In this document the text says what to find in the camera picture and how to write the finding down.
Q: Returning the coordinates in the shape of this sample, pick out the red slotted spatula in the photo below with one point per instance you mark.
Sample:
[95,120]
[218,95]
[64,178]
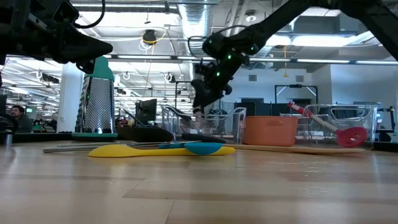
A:
[351,137]

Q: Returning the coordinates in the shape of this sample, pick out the clear plastic bin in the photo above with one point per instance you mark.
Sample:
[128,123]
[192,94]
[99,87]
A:
[230,124]
[357,115]

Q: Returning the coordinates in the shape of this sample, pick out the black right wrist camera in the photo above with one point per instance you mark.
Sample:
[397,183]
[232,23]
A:
[203,68]

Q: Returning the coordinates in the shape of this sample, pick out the blue silicone spoon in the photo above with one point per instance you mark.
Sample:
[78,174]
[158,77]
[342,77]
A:
[202,147]

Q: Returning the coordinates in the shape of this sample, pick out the person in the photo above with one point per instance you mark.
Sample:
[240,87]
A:
[20,119]
[199,111]

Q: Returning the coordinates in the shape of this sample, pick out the teal steel box grater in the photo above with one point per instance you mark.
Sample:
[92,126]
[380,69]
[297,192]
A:
[96,102]

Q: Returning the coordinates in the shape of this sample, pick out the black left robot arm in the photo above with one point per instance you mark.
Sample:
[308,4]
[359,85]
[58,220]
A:
[12,28]

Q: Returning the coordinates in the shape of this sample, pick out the yellow silicone spoon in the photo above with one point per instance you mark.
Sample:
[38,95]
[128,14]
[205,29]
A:
[130,151]

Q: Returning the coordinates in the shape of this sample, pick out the black computer monitor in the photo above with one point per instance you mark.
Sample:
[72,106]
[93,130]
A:
[146,112]

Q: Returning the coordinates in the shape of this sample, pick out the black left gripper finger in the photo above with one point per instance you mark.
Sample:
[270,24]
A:
[87,48]
[86,67]

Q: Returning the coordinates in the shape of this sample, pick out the white building column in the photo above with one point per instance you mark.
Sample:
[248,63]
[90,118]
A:
[70,99]

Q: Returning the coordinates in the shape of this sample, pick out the black plastic spatula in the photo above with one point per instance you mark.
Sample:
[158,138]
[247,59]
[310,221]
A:
[177,113]

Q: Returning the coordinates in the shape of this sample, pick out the silver ceiling duct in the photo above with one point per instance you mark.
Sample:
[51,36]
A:
[196,21]

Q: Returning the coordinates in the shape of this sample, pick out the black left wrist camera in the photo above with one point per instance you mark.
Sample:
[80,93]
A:
[66,12]

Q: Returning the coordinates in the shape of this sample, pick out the black gantry frame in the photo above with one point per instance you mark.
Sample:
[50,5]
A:
[295,86]

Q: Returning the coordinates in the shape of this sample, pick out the black round-headed spatula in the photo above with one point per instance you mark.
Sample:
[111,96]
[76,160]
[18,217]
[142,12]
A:
[143,134]

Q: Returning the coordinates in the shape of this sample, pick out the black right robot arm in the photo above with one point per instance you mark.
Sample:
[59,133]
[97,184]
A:
[264,31]

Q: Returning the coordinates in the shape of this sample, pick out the orange plastic bin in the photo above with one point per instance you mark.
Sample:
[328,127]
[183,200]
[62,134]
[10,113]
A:
[270,130]

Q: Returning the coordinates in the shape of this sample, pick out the black aluminium frame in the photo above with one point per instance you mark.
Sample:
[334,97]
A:
[37,137]

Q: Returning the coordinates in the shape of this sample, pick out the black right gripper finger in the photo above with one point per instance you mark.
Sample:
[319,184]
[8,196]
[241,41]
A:
[202,93]

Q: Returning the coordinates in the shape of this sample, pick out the wooden slotted spatula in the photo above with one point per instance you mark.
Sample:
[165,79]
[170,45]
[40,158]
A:
[295,150]

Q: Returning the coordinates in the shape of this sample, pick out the long ceiling light bar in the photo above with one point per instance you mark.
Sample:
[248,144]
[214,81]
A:
[146,57]

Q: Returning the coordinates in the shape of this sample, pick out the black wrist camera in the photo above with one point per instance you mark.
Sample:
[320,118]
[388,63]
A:
[66,12]
[203,68]

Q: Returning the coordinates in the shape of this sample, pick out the black background robot arm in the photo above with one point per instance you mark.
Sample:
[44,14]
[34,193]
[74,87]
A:
[388,124]

